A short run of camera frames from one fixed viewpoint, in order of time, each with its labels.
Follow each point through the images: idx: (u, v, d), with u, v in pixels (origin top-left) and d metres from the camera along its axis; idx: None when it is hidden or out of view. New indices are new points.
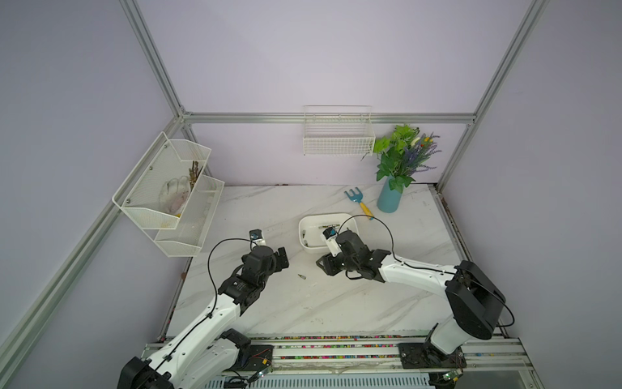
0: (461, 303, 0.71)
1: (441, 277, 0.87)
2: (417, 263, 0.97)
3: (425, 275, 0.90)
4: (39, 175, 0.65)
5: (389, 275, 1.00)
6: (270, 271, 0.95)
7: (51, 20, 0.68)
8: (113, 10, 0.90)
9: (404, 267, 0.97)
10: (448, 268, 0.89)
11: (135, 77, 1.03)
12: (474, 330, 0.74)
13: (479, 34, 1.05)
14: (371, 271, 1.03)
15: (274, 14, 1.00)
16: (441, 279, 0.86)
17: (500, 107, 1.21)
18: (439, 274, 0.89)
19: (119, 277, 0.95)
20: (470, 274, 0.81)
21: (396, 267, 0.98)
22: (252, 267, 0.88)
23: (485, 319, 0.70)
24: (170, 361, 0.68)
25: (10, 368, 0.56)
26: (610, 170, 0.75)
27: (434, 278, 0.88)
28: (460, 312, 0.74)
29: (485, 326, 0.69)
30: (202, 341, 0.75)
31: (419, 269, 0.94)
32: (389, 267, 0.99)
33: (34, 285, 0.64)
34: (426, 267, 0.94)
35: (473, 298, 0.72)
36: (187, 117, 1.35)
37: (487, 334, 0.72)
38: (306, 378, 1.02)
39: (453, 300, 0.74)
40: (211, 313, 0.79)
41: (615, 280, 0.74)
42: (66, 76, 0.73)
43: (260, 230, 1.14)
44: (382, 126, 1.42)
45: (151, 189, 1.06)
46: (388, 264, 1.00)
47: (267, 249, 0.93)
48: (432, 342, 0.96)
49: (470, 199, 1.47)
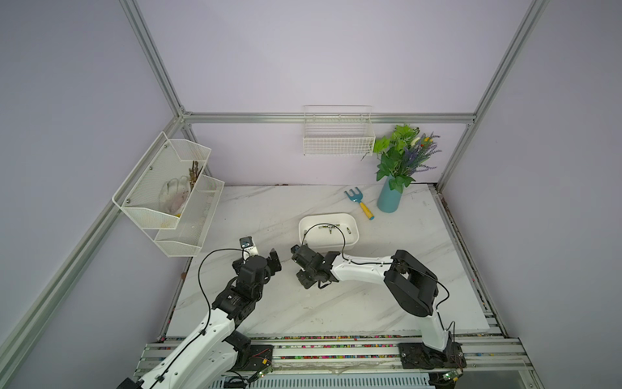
0: (397, 288, 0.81)
1: (381, 268, 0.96)
2: (362, 259, 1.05)
3: (368, 268, 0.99)
4: (40, 174, 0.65)
5: (339, 274, 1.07)
6: (264, 281, 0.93)
7: (49, 18, 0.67)
8: (112, 10, 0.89)
9: (351, 264, 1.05)
10: (386, 259, 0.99)
11: (134, 77, 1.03)
12: (415, 311, 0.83)
13: (479, 36, 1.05)
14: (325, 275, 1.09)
15: (274, 14, 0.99)
16: (381, 271, 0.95)
17: (500, 107, 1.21)
18: (379, 266, 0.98)
19: (119, 277, 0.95)
20: (403, 260, 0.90)
21: (344, 267, 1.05)
22: (245, 279, 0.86)
23: (421, 299, 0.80)
24: (162, 382, 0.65)
25: (10, 368, 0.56)
26: (611, 169, 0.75)
27: (376, 271, 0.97)
28: (400, 297, 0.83)
29: (421, 305, 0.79)
30: (195, 360, 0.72)
31: (363, 264, 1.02)
32: (339, 267, 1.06)
33: (34, 285, 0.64)
34: (368, 262, 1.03)
35: (406, 283, 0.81)
36: (187, 117, 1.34)
37: (425, 313, 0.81)
38: (306, 378, 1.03)
39: (391, 288, 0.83)
40: (205, 330, 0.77)
41: (615, 279, 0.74)
42: (67, 76, 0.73)
43: (250, 237, 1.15)
44: (382, 126, 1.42)
45: (151, 189, 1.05)
46: (337, 264, 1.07)
47: (262, 260, 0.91)
48: (427, 344, 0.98)
49: (470, 199, 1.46)
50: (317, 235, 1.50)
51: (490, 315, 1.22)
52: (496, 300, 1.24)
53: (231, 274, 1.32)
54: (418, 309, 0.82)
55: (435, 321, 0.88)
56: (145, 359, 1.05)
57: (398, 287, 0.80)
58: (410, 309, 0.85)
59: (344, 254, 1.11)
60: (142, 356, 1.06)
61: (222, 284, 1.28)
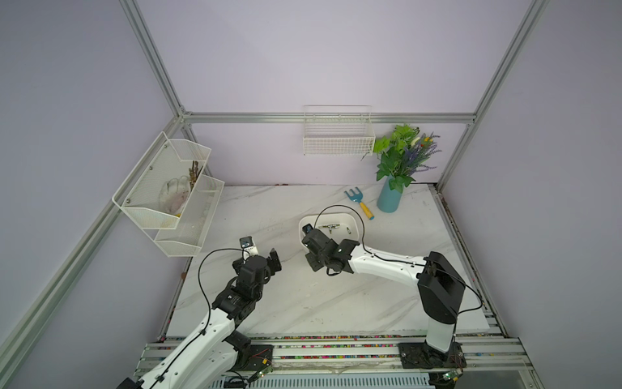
0: (429, 292, 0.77)
1: (412, 269, 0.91)
2: (388, 255, 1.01)
3: (396, 267, 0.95)
4: (40, 174, 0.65)
5: (359, 266, 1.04)
6: (264, 280, 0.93)
7: (50, 19, 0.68)
8: (112, 10, 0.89)
9: (374, 258, 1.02)
10: (418, 260, 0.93)
11: (134, 77, 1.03)
12: (440, 317, 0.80)
13: (479, 35, 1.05)
14: (339, 262, 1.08)
15: (273, 14, 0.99)
16: (412, 271, 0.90)
17: (500, 107, 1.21)
18: (410, 266, 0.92)
19: (119, 277, 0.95)
20: (437, 264, 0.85)
21: (366, 258, 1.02)
22: (244, 279, 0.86)
23: (452, 307, 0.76)
24: (162, 382, 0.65)
25: (9, 368, 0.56)
26: (610, 168, 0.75)
27: (405, 271, 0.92)
28: (428, 301, 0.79)
29: (450, 313, 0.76)
30: (195, 360, 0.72)
31: (389, 261, 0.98)
32: (359, 259, 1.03)
33: (35, 285, 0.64)
34: (396, 258, 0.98)
35: (440, 288, 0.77)
36: (187, 117, 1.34)
37: (452, 320, 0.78)
38: (306, 378, 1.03)
39: (421, 290, 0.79)
40: (205, 330, 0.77)
41: (615, 279, 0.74)
42: (66, 75, 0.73)
43: (250, 237, 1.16)
44: (382, 126, 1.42)
45: (151, 189, 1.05)
46: (357, 256, 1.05)
47: (262, 259, 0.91)
48: (428, 344, 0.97)
49: (471, 199, 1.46)
50: None
51: (490, 315, 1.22)
52: (496, 300, 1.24)
53: (231, 274, 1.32)
54: (445, 317, 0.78)
55: (454, 327, 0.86)
56: (145, 359, 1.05)
57: (432, 292, 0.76)
58: (432, 314, 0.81)
59: (367, 247, 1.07)
60: (142, 356, 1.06)
61: (222, 284, 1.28)
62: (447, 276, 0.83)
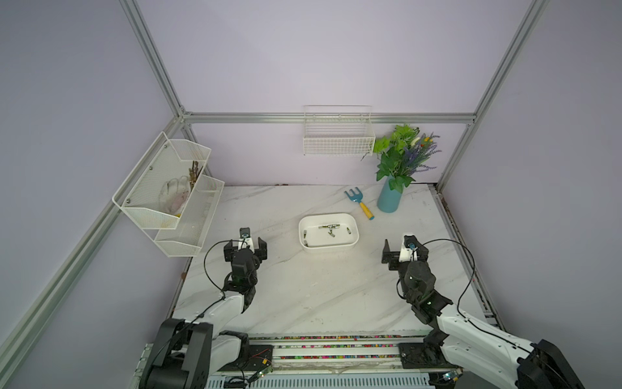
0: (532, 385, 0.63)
1: (514, 351, 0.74)
2: (485, 327, 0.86)
3: (493, 340, 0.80)
4: (39, 174, 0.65)
5: (447, 327, 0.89)
6: (256, 267, 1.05)
7: (50, 19, 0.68)
8: (113, 10, 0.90)
9: (467, 323, 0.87)
10: (523, 343, 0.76)
11: (134, 78, 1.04)
12: None
13: (479, 36, 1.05)
14: (426, 314, 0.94)
15: (274, 13, 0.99)
16: (513, 353, 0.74)
17: (500, 107, 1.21)
18: (511, 345, 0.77)
19: (118, 277, 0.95)
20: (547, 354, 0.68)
21: (459, 322, 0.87)
22: (239, 272, 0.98)
23: None
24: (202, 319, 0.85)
25: (10, 369, 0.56)
26: (610, 168, 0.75)
27: (504, 348, 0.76)
28: None
29: None
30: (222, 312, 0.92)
31: (486, 332, 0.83)
32: (450, 320, 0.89)
33: (35, 285, 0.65)
34: (495, 333, 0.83)
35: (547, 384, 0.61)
36: (187, 117, 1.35)
37: None
38: (306, 378, 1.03)
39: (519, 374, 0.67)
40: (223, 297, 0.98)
41: (615, 279, 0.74)
42: (68, 77, 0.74)
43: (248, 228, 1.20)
44: (382, 126, 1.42)
45: (151, 189, 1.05)
46: (449, 314, 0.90)
47: (247, 252, 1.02)
48: (448, 351, 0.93)
49: (470, 199, 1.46)
50: (317, 235, 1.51)
51: (490, 315, 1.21)
52: (496, 299, 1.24)
53: None
54: None
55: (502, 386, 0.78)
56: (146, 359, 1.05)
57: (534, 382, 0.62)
58: None
59: (459, 308, 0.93)
60: (142, 356, 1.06)
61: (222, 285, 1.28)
62: (560, 374, 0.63)
